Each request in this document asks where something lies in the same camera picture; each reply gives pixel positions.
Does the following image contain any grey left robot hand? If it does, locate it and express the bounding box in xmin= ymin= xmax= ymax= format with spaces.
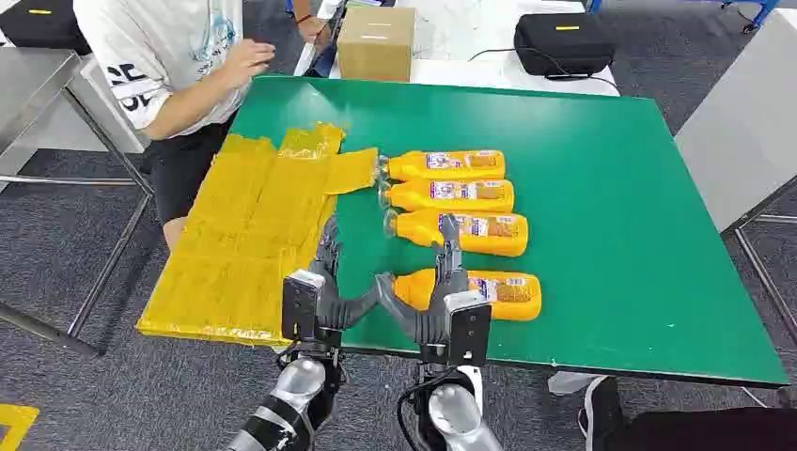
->
xmin=309 ymin=214 xmax=383 ymax=333

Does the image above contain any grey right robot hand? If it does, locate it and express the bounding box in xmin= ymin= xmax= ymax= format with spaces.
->
xmin=375 ymin=214 xmax=471 ymax=348

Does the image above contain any orange drink bottle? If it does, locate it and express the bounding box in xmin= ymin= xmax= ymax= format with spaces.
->
xmin=392 ymin=268 xmax=543 ymax=323
xmin=378 ymin=179 xmax=516 ymax=215
xmin=383 ymin=208 xmax=530 ymax=258
xmin=378 ymin=149 xmax=507 ymax=183

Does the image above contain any yellow plastic sheet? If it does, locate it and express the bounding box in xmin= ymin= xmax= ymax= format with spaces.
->
xmin=135 ymin=122 xmax=380 ymax=348

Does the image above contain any green table mat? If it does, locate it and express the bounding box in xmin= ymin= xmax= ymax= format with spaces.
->
xmin=228 ymin=75 xmax=790 ymax=387

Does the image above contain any person's right hand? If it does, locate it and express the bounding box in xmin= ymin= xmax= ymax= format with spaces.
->
xmin=221 ymin=38 xmax=277 ymax=88

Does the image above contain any person's hand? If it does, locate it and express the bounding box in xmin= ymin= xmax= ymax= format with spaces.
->
xmin=221 ymin=38 xmax=277 ymax=88
xmin=297 ymin=15 xmax=333 ymax=49

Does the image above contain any brown cardboard box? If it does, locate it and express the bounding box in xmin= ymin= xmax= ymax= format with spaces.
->
xmin=336 ymin=6 xmax=417 ymax=84

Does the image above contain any person's left hand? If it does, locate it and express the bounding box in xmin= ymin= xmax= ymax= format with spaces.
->
xmin=297 ymin=15 xmax=333 ymax=49

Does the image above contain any white table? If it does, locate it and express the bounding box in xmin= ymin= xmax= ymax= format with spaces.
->
xmin=292 ymin=0 xmax=621 ymax=99

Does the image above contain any person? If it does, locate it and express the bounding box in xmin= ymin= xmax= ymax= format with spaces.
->
xmin=72 ymin=0 xmax=335 ymax=250

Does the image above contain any black carry case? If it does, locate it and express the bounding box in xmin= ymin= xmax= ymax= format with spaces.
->
xmin=514 ymin=12 xmax=617 ymax=80
xmin=0 ymin=0 xmax=93 ymax=56

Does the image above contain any grey table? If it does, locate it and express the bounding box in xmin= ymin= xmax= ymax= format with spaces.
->
xmin=674 ymin=8 xmax=797 ymax=350

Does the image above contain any steel table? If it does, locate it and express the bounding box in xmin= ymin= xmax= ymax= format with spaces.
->
xmin=0 ymin=48 xmax=156 ymax=357

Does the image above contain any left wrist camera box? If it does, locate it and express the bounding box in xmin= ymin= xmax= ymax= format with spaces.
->
xmin=281 ymin=269 xmax=327 ymax=342

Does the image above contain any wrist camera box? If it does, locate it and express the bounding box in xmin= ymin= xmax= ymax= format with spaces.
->
xmin=444 ymin=289 xmax=493 ymax=368
xmin=281 ymin=269 xmax=327 ymax=342

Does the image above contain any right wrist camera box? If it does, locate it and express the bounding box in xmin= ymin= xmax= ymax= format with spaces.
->
xmin=444 ymin=289 xmax=493 ymax=368

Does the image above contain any black cable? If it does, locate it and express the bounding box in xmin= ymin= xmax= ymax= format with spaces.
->
xmin=468 ymin=45 xmax=619 ymax=89

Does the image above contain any blue metal frame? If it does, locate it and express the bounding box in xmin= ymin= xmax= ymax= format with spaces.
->
xmin=722 ymin=0 xmax=781 ymax=34

